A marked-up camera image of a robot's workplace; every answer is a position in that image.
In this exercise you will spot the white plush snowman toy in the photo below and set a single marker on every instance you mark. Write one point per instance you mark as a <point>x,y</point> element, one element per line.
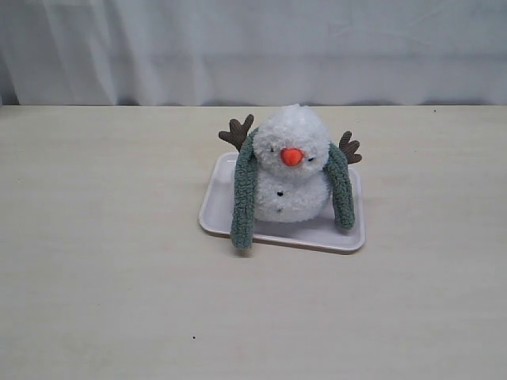
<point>289,118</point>

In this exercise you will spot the white backdrop curtain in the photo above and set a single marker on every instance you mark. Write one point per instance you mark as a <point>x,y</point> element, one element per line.
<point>199,53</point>

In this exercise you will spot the green knitted scarf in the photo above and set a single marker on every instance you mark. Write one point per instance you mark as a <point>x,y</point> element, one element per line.
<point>288,178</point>

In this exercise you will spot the white rectangular tray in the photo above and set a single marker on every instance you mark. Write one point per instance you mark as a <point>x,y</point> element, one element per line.
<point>320,233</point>

